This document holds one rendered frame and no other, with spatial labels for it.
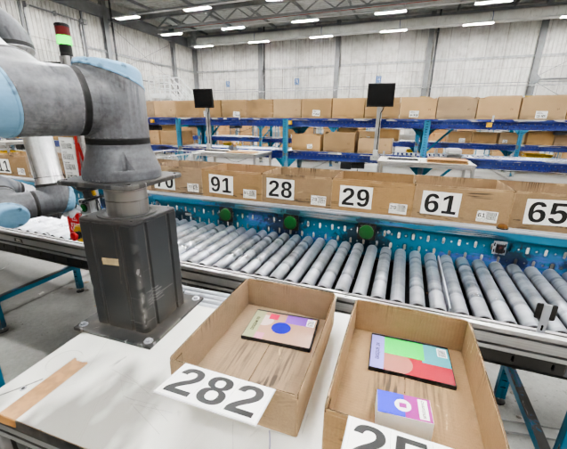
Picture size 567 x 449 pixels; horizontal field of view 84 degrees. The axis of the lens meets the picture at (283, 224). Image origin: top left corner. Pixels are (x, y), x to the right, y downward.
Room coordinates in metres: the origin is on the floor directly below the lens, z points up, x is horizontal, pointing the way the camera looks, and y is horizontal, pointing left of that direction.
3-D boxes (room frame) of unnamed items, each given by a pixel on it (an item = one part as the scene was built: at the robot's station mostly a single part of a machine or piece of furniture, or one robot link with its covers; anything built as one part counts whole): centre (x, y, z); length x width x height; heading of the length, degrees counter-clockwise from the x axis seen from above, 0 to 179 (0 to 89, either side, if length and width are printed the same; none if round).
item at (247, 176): (1.93, 0.25, 0.96); 0.39 x 0.29 x 0.17; 69
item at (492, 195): (1.51, -0.84, 0.96); 0.39 x 0.29 x 0.17; 69
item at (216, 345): (0.67, 0.04, 0.80); 0.38 x 0.28 x 0.10; 161
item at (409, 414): (0.47, -0.24, 0.78); 0.10 x 0.06 x 0.05; 75
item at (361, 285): (1.21, -0.35, 0.72); 0.52 x 0.05 x 0.05; 159
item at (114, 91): (0.83, 0.43, 1.36); 0.17 x 0.15 x 0.18; 142
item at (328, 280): (1.26, -0.23, 0.72); 0.52 x 0.05 x 0.05; 159
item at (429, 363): (0.64, -0.32, 0.76); 0.19 x 0.14 x 0.02; 72
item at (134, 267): (0.84, 0.43, 0.91); 0.26 x 0.26 x 0.33; 72
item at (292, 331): (0.75, 0.00, 0.76); 0.19 x 0.14 x 0.02; 74
